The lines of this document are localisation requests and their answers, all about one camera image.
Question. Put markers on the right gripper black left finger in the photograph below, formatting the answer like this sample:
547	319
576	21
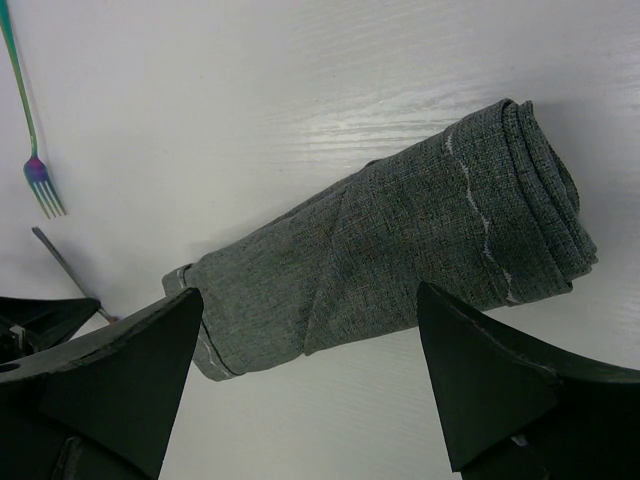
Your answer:
101	406

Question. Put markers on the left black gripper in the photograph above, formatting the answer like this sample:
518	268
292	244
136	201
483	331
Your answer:
29	326

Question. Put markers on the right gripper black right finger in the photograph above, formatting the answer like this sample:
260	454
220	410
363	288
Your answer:
514	407

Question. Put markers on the iridescent rainbow spoon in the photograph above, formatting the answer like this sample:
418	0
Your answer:
71	273

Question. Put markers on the silver metal fork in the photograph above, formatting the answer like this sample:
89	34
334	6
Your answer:
34	169

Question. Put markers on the dark grey cloth napkin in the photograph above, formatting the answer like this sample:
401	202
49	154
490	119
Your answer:
486	210

